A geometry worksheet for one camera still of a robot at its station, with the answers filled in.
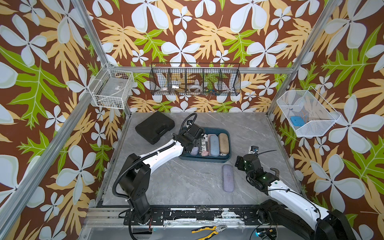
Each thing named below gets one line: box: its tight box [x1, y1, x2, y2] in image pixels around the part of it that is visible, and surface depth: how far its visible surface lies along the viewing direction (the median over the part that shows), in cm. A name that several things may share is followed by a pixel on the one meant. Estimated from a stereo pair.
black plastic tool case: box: [135, 111, 175, 145], surface depth 108 cm
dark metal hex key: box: [269, 167, 280, 177], surface depth 91 cm
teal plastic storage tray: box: [179, 127, 232, 163], surface depth 95 cm
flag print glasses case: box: [198, 133, 209, 157], surface depth 94 cm
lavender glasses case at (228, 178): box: [222, 164, 235, 193], surface depth 86 cm
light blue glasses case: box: [210, 135, 220, 157], surface depth 95 cm
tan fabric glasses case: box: [218, 133, 229, 154], surface depth 96 cm
